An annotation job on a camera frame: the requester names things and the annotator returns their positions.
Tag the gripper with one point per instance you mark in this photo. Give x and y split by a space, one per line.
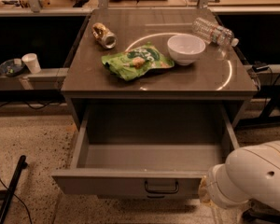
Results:
212 185

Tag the grey top drawer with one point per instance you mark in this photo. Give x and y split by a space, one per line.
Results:
147 151

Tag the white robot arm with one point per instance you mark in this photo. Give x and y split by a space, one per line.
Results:
248 173

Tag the grey drawer cabinet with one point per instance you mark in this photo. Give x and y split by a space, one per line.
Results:
215 76

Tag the black chair base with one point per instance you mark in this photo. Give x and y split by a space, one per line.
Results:
261 212

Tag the black power adapter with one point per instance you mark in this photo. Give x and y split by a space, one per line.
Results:
259 66

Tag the white ceramic bowl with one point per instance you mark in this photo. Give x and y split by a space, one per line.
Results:
185 49

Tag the green snack bag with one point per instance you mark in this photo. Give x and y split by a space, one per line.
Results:
134 63

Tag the clear plastic water bottle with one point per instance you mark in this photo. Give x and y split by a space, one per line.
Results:
215 33

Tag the crushed metal can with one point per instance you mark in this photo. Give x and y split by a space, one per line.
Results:
104 36

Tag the black floor stand bar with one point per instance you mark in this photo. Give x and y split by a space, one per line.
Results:
22 164

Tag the white paper cup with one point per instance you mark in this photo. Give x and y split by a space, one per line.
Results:
31 61

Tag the dark round dish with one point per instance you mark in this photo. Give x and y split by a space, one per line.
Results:
12 67

